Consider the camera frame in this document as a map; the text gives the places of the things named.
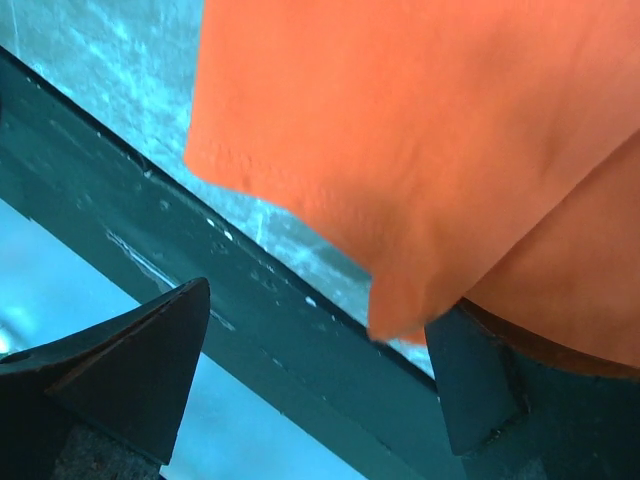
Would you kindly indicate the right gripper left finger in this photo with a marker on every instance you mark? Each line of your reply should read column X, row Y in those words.
column 106, row 402

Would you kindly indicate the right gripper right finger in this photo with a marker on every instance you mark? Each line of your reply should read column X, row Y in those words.
column 519, row 406

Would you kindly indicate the orange t shirt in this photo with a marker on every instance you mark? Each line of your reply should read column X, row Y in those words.
column 479, row 150

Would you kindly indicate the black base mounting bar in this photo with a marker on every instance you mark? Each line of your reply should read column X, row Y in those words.
column 270, row 329

